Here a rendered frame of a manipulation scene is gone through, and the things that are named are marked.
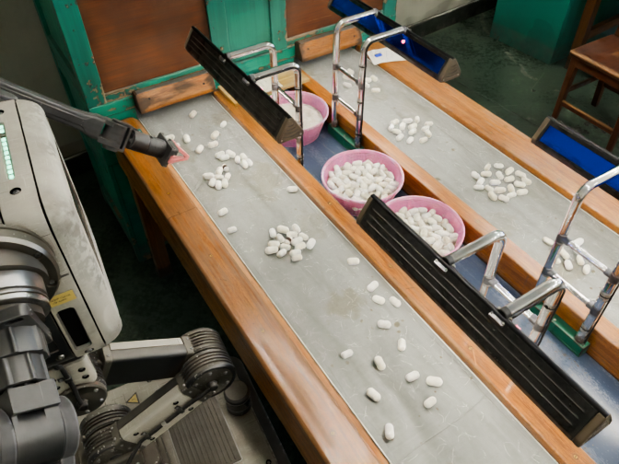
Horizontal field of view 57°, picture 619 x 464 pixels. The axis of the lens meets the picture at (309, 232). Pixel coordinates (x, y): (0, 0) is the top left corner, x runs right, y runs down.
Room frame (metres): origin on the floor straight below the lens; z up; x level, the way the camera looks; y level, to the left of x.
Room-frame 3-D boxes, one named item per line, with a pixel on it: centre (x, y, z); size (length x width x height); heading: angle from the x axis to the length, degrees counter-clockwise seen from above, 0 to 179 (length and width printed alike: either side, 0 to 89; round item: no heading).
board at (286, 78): (1.98, 0.17, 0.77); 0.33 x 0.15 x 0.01; 121
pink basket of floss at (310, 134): (1.80, 0.06, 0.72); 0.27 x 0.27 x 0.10
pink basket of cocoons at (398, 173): (1.42, -0.17, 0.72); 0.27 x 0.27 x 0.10
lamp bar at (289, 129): (1.50, 0.21, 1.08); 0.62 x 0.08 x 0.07; 31
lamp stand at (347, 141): (1.75, -0.21, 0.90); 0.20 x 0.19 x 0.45; 31
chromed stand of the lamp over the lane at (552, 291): (0.71, -0.37, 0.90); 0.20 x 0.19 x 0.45; 31
